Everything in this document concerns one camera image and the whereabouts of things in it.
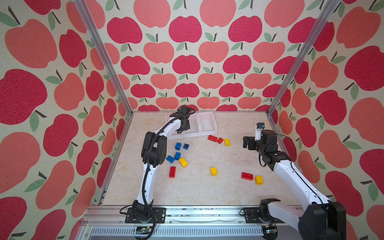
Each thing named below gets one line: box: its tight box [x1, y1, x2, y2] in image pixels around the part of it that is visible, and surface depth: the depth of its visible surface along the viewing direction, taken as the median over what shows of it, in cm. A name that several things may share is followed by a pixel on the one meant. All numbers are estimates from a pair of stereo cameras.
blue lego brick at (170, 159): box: [166, 155, 176, 164], surface depth 95 cm
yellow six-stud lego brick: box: [224, 138, 231, 147], surface depth 104 cm
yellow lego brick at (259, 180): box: [255, 175, 264, 185], surface depth 86 cm
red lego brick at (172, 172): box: [169, 166, 176, 179], surface depth 90 cm
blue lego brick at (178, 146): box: [175, 142, 182, 151], surface depth 103 cm
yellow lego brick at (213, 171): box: [210, 167, 218, 177], surface depth 90 cm
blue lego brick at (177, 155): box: [174, 152, 182, 160], surface depth 97 cm
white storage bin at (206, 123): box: [196, 111, 217, 136], surface depth 110 cm
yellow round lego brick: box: [178, 157, 189, 168], surface depth 92 cm
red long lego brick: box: [207, 135, 218, 143], surface depth 106 cm
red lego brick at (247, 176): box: [241, 172, 254, 181], surface depth 88 cm
